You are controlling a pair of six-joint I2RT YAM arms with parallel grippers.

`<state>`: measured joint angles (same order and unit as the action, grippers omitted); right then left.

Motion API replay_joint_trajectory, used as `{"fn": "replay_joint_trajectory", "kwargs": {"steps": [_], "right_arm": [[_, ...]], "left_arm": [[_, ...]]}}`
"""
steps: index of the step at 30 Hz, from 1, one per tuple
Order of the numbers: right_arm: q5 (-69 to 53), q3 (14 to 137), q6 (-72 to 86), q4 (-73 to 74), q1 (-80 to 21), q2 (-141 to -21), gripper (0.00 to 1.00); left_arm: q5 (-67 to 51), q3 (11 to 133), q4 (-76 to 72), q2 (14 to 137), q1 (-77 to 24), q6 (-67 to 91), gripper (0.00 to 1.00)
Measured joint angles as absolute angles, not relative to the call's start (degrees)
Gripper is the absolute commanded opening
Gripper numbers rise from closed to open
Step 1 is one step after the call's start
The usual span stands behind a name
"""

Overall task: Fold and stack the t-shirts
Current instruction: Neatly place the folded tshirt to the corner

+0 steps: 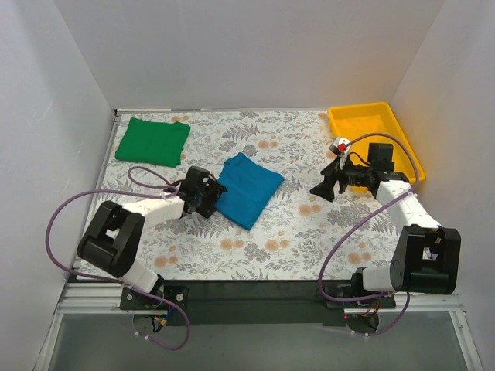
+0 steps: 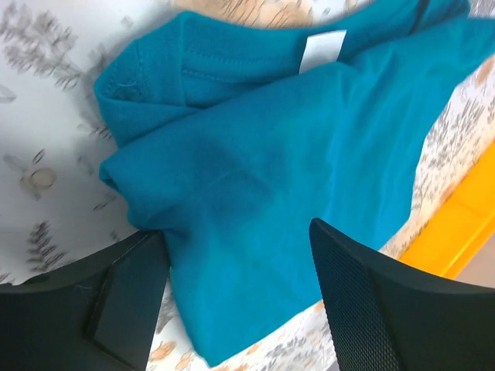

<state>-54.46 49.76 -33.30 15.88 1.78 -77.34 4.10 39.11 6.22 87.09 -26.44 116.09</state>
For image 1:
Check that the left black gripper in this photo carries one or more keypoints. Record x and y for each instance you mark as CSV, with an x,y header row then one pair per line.
x,y
210,197

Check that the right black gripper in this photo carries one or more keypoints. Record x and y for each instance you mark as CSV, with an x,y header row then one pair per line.
x,y
339,178

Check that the blue t shirt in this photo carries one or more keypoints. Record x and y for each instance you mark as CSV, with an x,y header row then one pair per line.
x,y
249,189

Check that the yellow plastic tray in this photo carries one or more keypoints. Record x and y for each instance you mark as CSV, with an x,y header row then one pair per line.
x,y
354,121

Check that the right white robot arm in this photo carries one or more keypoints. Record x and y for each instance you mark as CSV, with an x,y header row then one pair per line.
x,y
426,258

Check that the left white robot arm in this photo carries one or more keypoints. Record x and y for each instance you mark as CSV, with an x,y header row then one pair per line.
x,y
111,241

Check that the floral table mat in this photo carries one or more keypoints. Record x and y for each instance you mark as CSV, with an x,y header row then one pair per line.
x,y
297,235

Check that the folded green t shirt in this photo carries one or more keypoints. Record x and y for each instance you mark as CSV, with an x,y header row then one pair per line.
x,y
154,143

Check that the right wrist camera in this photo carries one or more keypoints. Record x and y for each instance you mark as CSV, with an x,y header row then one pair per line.
x,y
341,148

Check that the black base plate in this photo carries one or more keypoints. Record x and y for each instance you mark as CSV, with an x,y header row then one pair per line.
x,y
254,302

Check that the aluminium frame rail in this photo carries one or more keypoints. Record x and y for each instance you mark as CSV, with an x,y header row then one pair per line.
x,y
424,332

